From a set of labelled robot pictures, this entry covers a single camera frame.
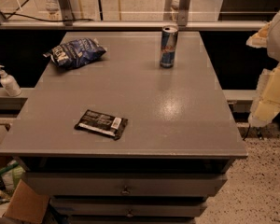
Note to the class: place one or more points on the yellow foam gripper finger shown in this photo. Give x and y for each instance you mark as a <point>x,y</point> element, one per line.
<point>266,104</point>
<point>259,39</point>

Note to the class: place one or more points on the dark chocolate rxbar wrapper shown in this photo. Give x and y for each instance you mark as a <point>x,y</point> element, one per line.
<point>96,122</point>

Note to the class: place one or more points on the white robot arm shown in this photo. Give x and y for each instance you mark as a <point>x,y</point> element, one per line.
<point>273,39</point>

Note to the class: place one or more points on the blue silver energy drink can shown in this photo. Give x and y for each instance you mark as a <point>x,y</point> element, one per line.
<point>169,35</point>

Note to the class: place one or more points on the grey drawer cabinet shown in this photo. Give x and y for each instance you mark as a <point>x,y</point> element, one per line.
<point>178,119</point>

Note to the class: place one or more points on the blue chip bag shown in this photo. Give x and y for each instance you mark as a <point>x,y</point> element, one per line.
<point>76,53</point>

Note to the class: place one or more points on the middle grey drawer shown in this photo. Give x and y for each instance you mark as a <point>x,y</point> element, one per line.
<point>130,207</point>

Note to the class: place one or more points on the grey drawer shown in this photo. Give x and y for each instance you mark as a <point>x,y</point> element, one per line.
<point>135,185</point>
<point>130,207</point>

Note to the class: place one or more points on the top grey drawer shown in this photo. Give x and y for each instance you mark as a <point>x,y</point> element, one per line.
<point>135,185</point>

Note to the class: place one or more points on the white pump dispenser bottle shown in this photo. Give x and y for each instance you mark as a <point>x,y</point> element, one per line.
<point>9,83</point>

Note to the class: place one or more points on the brown cardboard box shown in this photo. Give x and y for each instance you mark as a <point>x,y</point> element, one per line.
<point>26,206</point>

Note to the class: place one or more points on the metal railing frame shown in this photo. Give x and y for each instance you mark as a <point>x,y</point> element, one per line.
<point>196,15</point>

